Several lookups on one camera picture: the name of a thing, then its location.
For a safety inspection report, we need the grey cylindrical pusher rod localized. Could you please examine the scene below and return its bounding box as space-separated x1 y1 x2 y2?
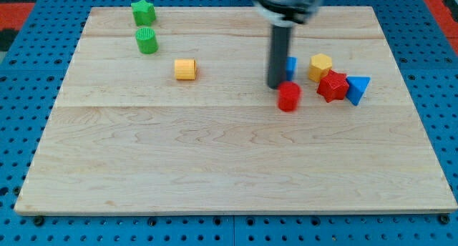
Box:
267 25 292 89

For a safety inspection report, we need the red cylinder block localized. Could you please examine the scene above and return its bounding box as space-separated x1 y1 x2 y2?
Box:
278 82 301 112

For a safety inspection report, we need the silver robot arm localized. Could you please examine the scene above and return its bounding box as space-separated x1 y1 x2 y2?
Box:
253 0 323 89

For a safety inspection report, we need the red star block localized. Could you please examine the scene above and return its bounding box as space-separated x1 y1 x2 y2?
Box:
316 69 349 103

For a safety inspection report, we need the green star block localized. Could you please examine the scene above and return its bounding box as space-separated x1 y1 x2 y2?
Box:
131 0 156 26

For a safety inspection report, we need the blue cube block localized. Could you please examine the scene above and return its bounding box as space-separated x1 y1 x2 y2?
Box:
286 56 297 82

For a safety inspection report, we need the yellow hexagon block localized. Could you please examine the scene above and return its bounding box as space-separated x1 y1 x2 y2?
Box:
308 53 333 82

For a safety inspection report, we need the blue triangle block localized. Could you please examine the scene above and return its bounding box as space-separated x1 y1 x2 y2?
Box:
346 77 371 106

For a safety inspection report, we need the yellow cylinder block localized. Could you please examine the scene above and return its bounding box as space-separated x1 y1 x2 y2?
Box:
174 59 197 80

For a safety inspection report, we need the wooden board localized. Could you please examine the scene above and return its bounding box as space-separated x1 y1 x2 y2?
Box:
14 6 457 216

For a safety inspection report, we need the green cylinder block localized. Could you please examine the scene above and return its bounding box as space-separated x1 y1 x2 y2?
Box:
135 27 159 54

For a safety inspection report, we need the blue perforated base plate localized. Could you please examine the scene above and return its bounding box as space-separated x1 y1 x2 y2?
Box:
1 0 457 245

